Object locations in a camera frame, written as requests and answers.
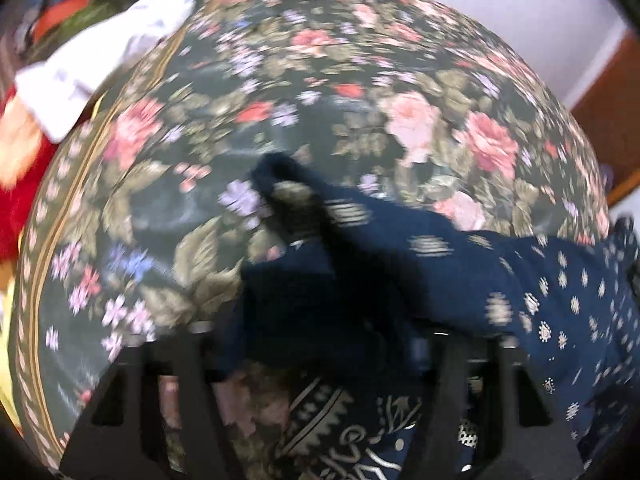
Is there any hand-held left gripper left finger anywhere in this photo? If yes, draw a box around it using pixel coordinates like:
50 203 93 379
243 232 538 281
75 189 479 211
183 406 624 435
60 330 251 480

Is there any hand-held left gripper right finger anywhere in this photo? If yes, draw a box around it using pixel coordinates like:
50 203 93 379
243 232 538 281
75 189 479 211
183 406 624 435
425 332 586 480

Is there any navy patterned hooded jacket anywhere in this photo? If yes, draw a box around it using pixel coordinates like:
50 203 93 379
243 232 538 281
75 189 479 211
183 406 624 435
215 152 640 480

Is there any red garment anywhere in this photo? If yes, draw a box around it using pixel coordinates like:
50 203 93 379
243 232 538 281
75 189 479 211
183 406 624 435
0 85 60 261

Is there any dark floral blanket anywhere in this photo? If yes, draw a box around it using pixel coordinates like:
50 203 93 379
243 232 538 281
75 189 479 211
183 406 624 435
7 0 613 480

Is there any white cloth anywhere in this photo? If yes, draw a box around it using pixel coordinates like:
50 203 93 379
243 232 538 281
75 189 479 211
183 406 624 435
15 0 216 143

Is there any colourful bag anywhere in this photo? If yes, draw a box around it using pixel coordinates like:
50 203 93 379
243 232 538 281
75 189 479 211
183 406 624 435
62 0 146 41

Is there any orange box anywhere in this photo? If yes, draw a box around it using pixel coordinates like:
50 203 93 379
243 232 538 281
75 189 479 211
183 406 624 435
32 0 93 38

